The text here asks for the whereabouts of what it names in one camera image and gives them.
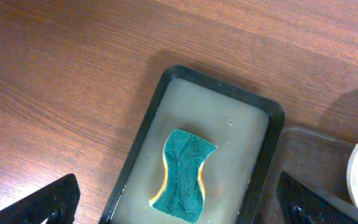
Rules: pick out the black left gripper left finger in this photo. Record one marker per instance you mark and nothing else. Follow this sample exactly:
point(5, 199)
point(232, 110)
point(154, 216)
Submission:
point(54, 203)

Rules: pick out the black water tray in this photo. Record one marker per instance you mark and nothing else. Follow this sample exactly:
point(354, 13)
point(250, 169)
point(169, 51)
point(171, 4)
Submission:
point(243, 126)

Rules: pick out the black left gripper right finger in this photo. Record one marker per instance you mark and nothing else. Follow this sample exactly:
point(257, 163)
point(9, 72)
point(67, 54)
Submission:
point(305, 204)

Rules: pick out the green yellow sponge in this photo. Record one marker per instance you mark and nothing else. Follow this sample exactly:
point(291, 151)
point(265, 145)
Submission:
point(182, 192)

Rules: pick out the brown serving tray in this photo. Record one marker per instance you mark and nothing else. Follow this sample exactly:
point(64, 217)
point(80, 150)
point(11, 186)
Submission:
point(314, 158)

